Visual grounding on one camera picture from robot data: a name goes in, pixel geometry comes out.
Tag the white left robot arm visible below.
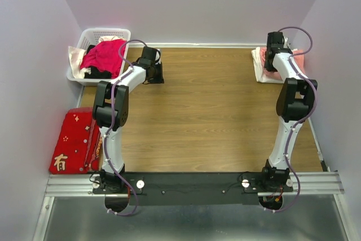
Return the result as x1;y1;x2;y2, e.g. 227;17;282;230
93;46;164;193

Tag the aluminium frame rail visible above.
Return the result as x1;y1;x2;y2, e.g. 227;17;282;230
34;172;349;240

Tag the red printed cloth bag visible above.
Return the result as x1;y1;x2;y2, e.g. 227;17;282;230
49;107;102;174

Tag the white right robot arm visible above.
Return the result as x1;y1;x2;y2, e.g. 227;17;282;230
259;30;318;191

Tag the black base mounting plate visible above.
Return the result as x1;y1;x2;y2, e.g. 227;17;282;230
93;172;293;206

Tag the magenta t shirt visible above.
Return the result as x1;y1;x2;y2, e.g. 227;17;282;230
80;39;126;79

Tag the black garment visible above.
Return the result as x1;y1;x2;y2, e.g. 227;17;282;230
82;45;112;79

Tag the cream white garment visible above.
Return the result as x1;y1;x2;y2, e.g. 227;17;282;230
68;36;126;79

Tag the salmon pink t shirt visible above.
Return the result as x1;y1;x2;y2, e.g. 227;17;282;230
258;47;305;81

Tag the folded white t shirt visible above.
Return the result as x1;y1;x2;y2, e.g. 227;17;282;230
251;47;283;84

